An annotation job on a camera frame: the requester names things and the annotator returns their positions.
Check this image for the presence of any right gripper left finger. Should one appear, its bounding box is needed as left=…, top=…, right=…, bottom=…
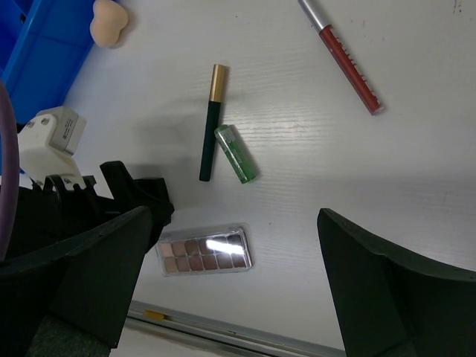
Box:
left=1, top=207, right=152, bottom=356

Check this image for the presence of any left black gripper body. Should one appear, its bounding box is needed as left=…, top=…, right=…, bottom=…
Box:
left=1, top=161, right=174, bottom=268

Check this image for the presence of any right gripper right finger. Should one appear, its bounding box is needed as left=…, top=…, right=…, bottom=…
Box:
left=317, top=208, right=475, bottom=356

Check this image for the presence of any eyeshadow palette clear case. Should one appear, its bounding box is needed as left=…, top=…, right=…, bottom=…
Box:
left=155, top=225, right=253, bottom=277

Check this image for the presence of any blue plastic organizer bin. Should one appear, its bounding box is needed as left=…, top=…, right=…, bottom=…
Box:
left=1, top=0, right=93, bottom=123

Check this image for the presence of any beige makeup sponge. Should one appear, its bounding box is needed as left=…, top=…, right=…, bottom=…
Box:
left=89, top=0, right=129, bottom=48

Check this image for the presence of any green transparent lip balm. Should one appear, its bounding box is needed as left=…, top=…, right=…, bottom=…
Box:
left=214, top=125, right=258, bottom=184

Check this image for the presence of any dark green gold mascara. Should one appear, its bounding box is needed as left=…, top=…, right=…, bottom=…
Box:
left=199, top=64, right=228, bottom=182

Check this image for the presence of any red lip gloss tube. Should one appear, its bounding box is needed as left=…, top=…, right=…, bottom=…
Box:
left=298, top=0, right=383, bottom=115

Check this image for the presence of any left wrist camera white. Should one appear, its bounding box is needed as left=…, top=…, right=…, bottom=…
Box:
left=18, top=106, right=86, bottom=190

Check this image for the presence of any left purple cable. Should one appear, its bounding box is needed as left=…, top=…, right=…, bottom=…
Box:
left=0, top=80, right=19, bottom=261

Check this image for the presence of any front aluminium rail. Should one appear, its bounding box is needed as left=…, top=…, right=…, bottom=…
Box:
left=126, top=300, right=346, bottom=356

